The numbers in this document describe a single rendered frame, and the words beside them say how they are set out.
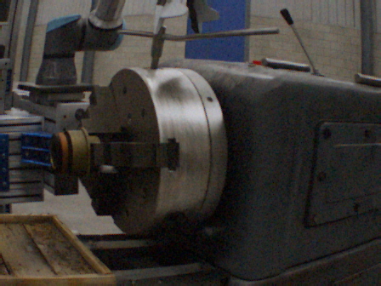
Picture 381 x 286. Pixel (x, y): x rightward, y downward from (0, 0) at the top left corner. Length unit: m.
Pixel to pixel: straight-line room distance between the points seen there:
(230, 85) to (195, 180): 0.19
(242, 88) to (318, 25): 11.23
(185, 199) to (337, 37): 11.08
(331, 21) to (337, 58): 0.92
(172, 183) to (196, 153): 0.06
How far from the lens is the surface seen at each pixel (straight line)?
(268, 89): 0.93
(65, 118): 1.49
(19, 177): 1.59
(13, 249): 1.01
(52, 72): 1.62
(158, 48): 1.00
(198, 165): 0.92
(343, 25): 11.91
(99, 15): 1.61
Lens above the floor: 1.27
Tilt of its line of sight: 9 degrees down
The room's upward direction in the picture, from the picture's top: 4 degrees clockwise
